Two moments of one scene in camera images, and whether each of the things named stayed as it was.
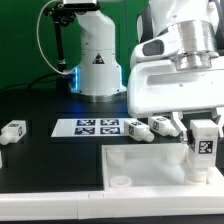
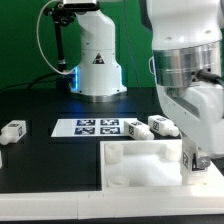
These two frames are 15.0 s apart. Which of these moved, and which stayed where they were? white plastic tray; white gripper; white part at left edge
Moved: white gripper
Stayed: white part at left edge; white plastic tray
